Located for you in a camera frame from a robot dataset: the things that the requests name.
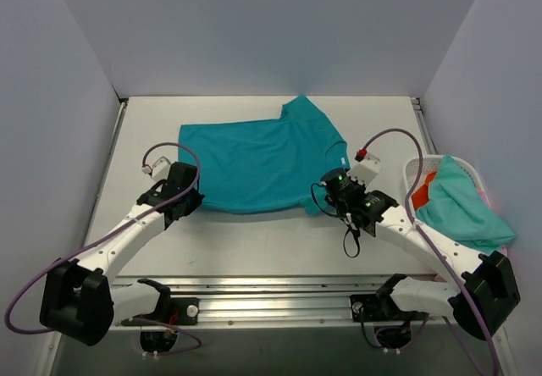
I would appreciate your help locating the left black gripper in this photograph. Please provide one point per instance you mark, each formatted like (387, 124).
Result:
(186, 203)

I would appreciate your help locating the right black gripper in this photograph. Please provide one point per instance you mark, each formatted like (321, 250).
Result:
(332, 201)

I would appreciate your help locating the teal t-shirt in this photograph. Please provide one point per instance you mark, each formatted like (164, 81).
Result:
(264, 166)

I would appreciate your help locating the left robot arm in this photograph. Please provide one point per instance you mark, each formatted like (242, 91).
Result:
(79, 300)

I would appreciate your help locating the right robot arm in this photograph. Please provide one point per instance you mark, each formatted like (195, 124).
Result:
(478, 290)

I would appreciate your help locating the white plastic laundry basket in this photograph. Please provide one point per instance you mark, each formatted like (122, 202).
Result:
(417, 177)

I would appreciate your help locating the orange garment in basket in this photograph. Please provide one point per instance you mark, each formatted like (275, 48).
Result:
(421, 196)

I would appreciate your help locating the mint green t-shirt in basket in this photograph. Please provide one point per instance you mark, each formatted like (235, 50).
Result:
(461, 202)

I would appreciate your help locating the pink garment in basket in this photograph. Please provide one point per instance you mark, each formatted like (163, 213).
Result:
(486, 200)

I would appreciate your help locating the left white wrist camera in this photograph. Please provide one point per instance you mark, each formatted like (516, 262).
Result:
(157, 171)

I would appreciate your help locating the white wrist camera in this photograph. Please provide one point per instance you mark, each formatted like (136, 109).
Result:
(157, 171)
(366, 168)

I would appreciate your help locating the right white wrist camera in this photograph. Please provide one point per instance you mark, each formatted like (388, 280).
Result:
(366, 168)

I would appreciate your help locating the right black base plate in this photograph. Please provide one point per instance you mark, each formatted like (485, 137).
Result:
(367, 308)

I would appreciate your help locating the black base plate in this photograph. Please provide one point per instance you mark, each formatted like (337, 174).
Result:
(367, 308)
(176, 311)

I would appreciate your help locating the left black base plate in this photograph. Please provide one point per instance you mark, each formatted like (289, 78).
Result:
(176, 311)

